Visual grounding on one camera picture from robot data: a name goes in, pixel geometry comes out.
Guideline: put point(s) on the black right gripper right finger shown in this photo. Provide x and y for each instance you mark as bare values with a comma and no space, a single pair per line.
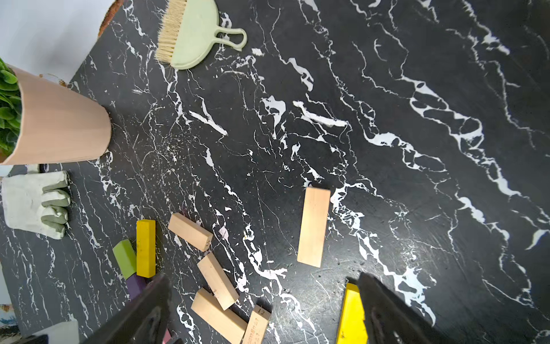
388,319

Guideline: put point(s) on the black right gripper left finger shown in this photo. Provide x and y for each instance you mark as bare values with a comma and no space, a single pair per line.
142,320

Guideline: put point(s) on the pink block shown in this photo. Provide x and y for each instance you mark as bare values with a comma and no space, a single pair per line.
167,337

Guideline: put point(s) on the lime green block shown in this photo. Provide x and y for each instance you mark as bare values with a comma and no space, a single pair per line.
126,258

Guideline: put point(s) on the long wooden block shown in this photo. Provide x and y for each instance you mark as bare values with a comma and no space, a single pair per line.
227,323

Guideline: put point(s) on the small yellow block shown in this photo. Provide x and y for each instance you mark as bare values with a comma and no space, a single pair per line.
146,248

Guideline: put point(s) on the purple block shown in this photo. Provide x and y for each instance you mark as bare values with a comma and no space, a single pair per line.
135,285

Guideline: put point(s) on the large yellow block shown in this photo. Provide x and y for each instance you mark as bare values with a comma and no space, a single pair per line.
351,327

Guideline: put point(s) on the wooden block centre small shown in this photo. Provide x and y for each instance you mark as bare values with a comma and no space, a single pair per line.
218,281

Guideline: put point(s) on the wooden block upper middle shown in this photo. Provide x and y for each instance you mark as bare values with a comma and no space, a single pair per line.
190,231

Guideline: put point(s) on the wooden block numbered twelve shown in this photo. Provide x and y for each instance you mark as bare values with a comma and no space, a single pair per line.
257,325

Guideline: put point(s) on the wooden block far right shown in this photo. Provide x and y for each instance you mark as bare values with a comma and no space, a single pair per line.
313,226

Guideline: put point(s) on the white and green work glove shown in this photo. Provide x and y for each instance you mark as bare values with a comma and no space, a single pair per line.
37,202

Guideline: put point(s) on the pink plant pot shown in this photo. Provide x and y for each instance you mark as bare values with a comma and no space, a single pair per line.
58,125

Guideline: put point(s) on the green artificial potted plant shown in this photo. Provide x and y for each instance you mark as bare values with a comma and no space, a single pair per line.
11,109

